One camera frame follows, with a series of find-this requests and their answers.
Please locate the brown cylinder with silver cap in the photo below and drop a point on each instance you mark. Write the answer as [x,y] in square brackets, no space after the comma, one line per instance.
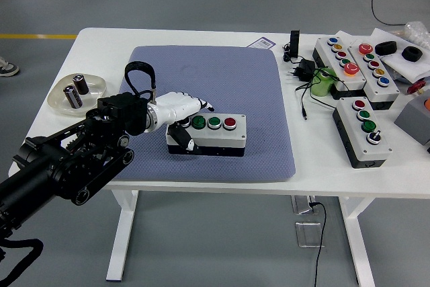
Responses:
[73,99]
[81,85]

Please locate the white flat board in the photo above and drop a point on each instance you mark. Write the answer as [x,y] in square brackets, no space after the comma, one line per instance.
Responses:
[403,68]

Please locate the grey box with orange button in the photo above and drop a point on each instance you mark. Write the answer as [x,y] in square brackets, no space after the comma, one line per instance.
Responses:
[411,115]

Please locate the clear plastic bag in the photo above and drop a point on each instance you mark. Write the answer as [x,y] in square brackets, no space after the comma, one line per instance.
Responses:
[418,31]

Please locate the green plastic cup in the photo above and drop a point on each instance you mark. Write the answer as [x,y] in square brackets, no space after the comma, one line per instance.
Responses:
[319,88]

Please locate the purple-edged label card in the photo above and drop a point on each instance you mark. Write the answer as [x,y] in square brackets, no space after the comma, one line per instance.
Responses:
[263,43]

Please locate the clear plastic floor cover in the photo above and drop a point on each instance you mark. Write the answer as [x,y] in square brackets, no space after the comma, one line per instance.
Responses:
[307,235]

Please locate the grey four-button control box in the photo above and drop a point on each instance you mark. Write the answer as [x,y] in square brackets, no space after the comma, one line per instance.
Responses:
[221,139]

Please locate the black upright small device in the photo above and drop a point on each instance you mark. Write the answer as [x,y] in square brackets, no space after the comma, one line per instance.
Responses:
[294,43]

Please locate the black power adapter plug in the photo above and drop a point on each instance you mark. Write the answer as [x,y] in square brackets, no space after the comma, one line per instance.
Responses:
[307,67]

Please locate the blue-grey padded mat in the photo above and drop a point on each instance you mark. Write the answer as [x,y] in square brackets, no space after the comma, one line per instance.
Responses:
[228,82]

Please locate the cream shallow dish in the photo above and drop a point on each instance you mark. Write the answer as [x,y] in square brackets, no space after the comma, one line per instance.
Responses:
[95,85]

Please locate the red mushroom button part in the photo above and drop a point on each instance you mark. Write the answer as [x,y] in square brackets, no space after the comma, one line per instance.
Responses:
[415,88]

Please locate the grey box with selector switch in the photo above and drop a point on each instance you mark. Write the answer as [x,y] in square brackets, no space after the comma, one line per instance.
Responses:
[373,152]

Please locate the person's shoe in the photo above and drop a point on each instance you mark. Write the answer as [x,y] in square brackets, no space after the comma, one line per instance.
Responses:
[8,70]

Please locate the white and black robot left hand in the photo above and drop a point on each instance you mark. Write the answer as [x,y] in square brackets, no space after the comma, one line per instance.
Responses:
[174,105]

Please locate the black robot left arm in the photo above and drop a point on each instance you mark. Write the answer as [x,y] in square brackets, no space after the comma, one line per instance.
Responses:
[117,112]

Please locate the white table leg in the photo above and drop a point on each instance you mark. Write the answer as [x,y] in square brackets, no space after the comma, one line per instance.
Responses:
[361,250]
[122,233]

